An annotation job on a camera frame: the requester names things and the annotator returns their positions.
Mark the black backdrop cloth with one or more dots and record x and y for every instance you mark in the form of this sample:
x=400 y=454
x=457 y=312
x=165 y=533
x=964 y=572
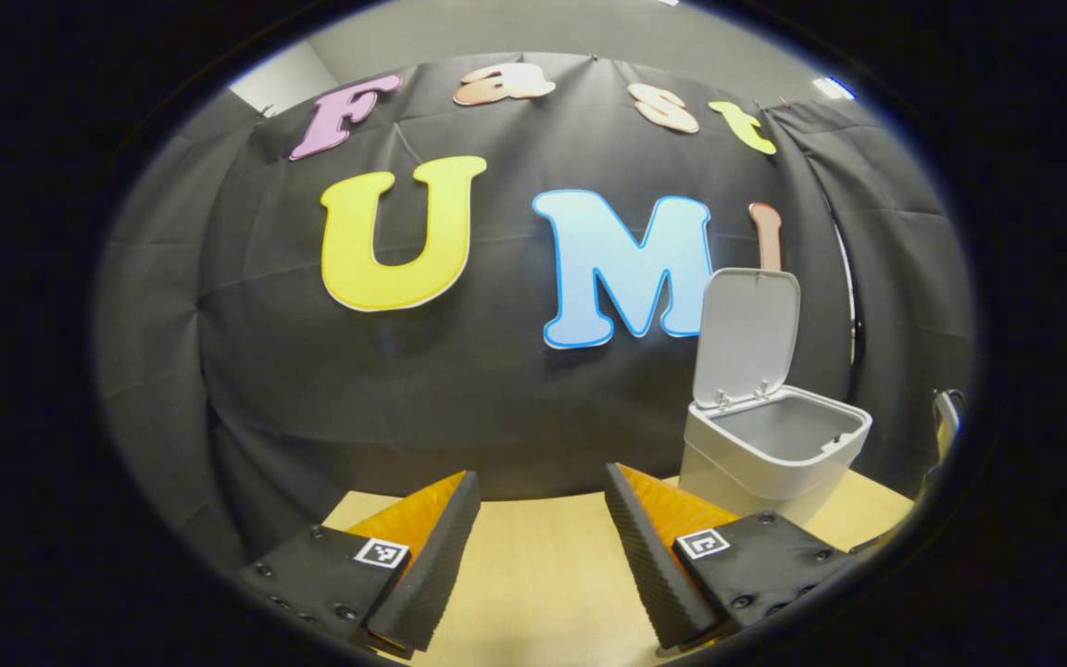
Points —
x=496 y=417

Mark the wooden desktop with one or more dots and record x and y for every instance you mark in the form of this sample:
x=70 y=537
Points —
x=543 y=574

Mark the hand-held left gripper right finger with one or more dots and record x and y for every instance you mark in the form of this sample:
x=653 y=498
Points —
x=654 y=565

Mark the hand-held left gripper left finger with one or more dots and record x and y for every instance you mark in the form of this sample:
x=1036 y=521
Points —
x=432 y=574

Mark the ceiling light panel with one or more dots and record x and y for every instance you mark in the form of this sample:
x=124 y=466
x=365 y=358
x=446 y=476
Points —
x=832 y=88

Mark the white desktop garbage bin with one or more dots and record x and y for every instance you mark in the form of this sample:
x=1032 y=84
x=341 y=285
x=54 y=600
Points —
x=774 y=472

